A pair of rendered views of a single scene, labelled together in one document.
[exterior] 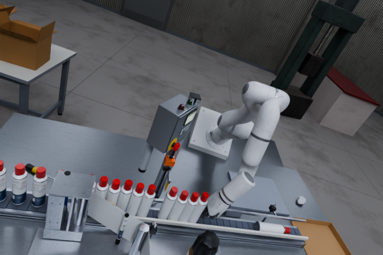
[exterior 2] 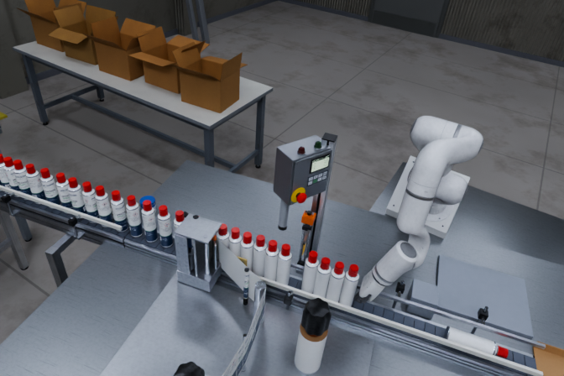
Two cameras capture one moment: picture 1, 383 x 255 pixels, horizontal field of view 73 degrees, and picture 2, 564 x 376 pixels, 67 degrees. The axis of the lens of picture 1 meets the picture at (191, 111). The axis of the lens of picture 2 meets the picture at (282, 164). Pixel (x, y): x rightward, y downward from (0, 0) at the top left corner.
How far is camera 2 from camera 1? 64 cm
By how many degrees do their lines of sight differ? 30
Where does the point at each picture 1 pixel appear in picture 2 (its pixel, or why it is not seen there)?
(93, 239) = (222, 293)
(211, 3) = not seen: outside the picture
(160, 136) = (282, 185)
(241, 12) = not seen: outside the picture
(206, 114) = not seen: hidden behind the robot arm
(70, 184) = (195, 227)
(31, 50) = (215, 90)
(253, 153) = (406, 216)
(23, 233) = (165, 274)
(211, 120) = not seen: hidden behind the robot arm
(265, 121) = (419, 170)
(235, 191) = (386, 267)
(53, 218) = (181, 260)
